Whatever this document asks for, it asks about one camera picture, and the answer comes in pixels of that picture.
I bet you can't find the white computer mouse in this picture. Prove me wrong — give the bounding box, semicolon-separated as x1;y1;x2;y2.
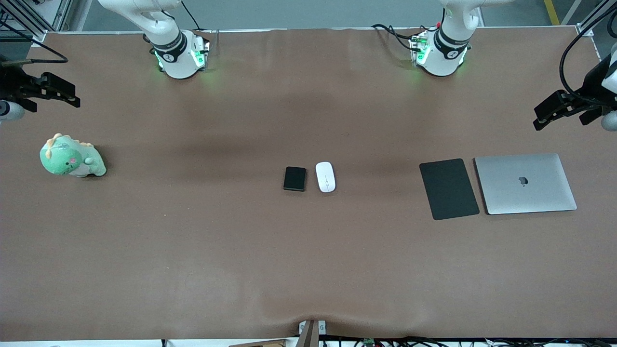
315;161;336;193

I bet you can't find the black phone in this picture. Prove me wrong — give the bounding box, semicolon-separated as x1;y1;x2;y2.
283;166;307;192

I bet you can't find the black mouse pad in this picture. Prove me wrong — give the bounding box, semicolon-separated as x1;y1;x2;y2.
419;158;481;221

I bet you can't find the green dinosaur plush toy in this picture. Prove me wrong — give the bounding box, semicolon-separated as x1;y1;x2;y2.
40;133;107;178

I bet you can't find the silver laptop with apple logo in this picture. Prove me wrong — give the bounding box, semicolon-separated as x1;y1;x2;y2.
474;153;578;215

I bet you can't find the brown table cover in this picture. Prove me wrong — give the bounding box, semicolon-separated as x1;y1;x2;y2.
0;27;617;341

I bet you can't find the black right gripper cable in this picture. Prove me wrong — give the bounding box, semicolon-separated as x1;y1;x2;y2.
0;22;68;64

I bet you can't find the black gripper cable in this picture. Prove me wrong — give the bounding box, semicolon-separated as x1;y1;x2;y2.
559;12;617;104
0;22;68;64

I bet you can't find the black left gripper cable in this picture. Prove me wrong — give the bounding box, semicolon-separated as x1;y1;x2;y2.
559;12;617;104

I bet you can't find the black right arm base cable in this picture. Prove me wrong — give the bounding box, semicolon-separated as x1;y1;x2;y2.
181;0;201;31

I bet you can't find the black arm base cable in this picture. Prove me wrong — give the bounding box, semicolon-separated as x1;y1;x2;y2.
371;23;427;53
181;0;201;31

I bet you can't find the black left arm base cable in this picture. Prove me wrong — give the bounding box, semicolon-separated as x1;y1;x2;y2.
371;23;427;53

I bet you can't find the white post bracket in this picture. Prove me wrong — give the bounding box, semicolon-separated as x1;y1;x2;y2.
299;320;327;336

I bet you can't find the brown camera post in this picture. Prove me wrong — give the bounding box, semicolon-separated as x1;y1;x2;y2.
296;320;320;347

